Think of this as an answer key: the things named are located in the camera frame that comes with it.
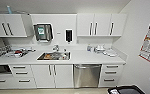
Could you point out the stainless steel dishwasher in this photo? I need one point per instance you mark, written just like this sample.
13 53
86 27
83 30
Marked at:
87 76

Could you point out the white cup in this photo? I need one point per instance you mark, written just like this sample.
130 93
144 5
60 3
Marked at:
64 55

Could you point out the black soap dispenser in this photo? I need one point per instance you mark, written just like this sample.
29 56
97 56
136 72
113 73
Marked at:
68 35

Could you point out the small dish soap bottle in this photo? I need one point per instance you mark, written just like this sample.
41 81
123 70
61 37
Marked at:
89 48

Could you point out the chrome faucet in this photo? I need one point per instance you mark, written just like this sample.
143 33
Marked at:
56 48

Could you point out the stainless steel sink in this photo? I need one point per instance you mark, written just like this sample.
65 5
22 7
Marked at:
56 59

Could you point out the orange bowl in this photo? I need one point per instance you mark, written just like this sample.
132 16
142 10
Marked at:
48 55

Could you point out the steel paper towel dispenser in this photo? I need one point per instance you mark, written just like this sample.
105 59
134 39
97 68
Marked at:
42 32

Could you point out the white dish cloth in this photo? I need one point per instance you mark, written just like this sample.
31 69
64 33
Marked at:
111 53

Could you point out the white drawer stack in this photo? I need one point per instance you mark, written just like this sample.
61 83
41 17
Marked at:
21 76
111 76

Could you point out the dish rack with dishes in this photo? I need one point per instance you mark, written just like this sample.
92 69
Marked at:
17 52

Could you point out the clear bottle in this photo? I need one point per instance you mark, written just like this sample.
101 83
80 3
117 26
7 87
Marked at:
9 10

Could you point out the black built-in microwave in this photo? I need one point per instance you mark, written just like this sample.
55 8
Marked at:
0 69

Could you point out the white single drawer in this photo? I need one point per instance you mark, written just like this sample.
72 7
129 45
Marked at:
0 83

